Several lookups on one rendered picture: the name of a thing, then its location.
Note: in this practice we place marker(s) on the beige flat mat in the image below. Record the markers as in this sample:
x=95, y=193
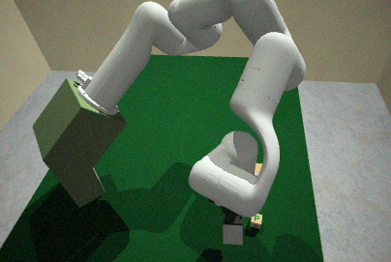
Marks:
x=258, y=166

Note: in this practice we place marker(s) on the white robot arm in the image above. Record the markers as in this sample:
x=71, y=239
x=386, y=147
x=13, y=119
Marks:
x=227, y=174

